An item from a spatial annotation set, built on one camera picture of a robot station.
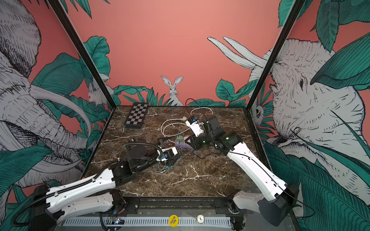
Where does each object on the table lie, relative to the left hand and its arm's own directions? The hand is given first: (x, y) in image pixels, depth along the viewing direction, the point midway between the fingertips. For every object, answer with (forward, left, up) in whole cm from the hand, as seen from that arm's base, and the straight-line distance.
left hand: (176, 141), depth 67 cm
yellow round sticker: (-29, +3, -28) cm, 40 cm away
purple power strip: (+13, -2, -25) cm, 29 cm away
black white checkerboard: (+40, +33, -26) cm, 58 cm away
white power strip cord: (+36, -3, -27) cm, 45 cm away
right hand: (+3, -5, -2) cm, 6 cm away
